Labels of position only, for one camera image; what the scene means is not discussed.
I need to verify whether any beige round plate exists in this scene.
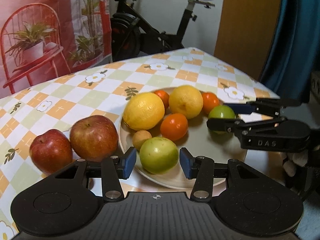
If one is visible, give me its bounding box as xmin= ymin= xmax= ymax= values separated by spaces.
xmin=118 ymin=103 xmax=247 ymax=190

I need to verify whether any black exercise bike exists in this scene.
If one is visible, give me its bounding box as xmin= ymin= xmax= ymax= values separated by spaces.
xmin=111 ymin=0 xmax=215 ymax=62

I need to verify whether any checkered floral tablecloth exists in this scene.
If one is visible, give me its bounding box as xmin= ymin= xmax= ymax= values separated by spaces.
xmin=1 ymin=48 xmax=275 ymax=239

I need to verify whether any small orange tangerine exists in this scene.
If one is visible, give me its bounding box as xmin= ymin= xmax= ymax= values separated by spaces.
xmin=154 ymin=90 xmax=169 ymax=109

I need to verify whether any small brown longan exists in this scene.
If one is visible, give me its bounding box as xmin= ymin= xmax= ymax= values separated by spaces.
xmin=132 ymin=130 xmax=152 ymax=151

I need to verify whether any large yellow orange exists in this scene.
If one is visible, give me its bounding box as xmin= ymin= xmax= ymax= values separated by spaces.
xmin=169 ymin=85 xmax=203 ymax=119

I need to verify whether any red printed backdrop cloth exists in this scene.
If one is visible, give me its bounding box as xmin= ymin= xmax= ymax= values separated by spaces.
xmin=1 ymin=0 xmax=112 ymax=97

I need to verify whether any blue curtain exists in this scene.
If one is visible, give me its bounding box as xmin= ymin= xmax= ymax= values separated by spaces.
xmin=259 ymin=0 xmax=319 ymax=103

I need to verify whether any green fruit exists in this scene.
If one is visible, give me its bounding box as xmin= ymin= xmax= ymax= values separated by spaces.
xmin=208 ymin=104 xmax=237 ymax=134
xmin=139 ymin=137 xmax=179 ymax=174

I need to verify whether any brownish red apple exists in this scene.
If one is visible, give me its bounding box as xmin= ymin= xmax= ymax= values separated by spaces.
xmin=69 ymin=115 xmax=118 ymax=162

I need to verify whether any wooden orange door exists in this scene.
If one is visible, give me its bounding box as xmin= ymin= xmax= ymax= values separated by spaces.
xmin=214 ymin=0 xmax=281 ymax=79

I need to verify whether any dark red apple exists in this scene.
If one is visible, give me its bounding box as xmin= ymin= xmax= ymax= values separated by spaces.
xmin=29 ymin=129 xmax=73 ymax=174

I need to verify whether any yellow lemon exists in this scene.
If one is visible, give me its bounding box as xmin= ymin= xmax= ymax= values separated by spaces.
xmin=123 ymin=92 xmax=165 ymax=131

